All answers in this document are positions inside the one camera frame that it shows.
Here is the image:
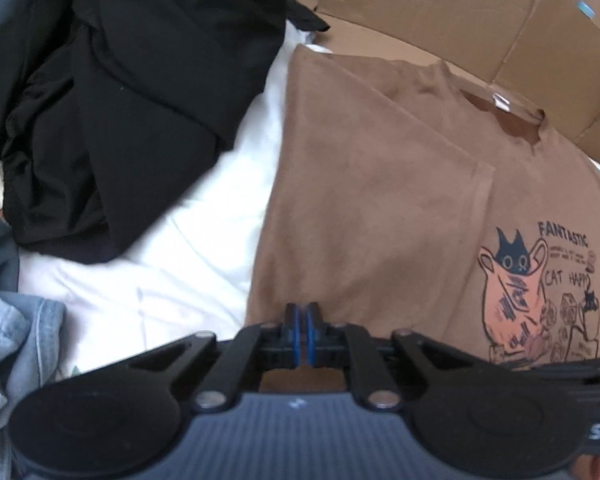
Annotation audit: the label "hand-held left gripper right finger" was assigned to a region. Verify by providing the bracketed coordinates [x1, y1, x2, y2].
[305, 302, 481, 409]

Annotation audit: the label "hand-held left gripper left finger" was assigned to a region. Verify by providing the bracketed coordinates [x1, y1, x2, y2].
[124, 302, 302, 409]

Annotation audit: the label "brown printed t-shirt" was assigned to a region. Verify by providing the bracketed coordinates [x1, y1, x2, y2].
[245, 44, 600, 396]

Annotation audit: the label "person's right hand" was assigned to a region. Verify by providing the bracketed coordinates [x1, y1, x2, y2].
[572, 452, 600, 480]

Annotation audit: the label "cream bear-print bed sheet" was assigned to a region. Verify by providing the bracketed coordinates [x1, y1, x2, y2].
[0, 25, 341, 376]

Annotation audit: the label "blue denim jeans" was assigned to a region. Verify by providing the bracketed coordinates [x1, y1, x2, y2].
[0, 280, 68, 480]

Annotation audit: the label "black crumpled garment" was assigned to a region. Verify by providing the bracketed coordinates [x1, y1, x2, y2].
[0, 0, 331, 266]

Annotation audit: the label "flattened cardboard sheet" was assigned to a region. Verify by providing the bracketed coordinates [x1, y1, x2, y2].
[250, 0, 600, 181]

